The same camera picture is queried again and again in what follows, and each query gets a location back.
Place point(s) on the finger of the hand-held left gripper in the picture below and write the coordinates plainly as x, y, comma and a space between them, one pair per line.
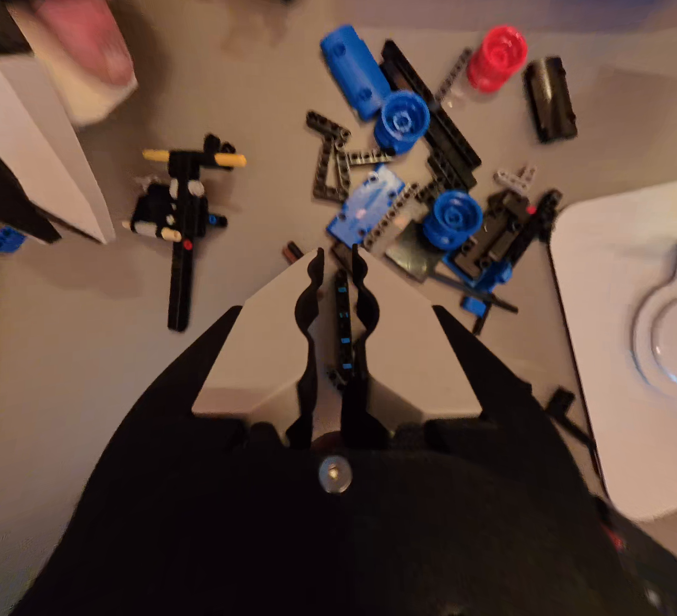
42, 150

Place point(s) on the blue toy wheel hub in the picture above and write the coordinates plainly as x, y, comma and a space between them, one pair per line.
402, 121
452, 219

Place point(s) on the black angled toy frame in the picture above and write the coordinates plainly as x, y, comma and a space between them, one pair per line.
328, 161

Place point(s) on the red toy wheel hub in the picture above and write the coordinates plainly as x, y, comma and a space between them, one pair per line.
497, 58

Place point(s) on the black and blue frame assembly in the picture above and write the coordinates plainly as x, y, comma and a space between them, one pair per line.
507, 235

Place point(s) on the blue flat toy panel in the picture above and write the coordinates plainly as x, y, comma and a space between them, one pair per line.
365, 203

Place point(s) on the long black toy beam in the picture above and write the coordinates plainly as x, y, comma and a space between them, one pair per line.
449, 140

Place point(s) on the blue curved toy panel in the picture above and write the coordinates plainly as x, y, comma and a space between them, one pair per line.
354, 71

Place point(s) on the person's left hand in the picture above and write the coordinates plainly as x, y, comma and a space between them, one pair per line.
90, 34

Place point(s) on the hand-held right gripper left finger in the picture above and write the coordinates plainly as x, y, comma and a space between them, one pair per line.
254, 362

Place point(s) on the black toy brick assembly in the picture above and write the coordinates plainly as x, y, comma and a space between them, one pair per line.
182, 214

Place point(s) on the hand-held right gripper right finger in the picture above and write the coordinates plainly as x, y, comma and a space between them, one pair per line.
418, 362

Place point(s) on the dark grey thin beam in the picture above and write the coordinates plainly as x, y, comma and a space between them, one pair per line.
454, 75

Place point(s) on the grey T-shaped connector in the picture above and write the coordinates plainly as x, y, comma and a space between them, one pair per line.
515, 177

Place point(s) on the thin black toy axle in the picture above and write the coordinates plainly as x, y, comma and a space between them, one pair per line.
476, 291

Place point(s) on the black curved toy panel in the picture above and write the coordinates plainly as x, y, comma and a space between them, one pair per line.
550, 97

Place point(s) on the white book stand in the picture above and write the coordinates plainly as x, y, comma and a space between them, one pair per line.
608, 309

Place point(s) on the grey studded toy beam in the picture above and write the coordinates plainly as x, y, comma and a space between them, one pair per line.
391, 215

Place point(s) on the blue axle connector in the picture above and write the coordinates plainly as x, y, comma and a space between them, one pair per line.
473, 305

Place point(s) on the small blue connector brick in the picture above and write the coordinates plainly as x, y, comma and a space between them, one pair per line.
10, 240

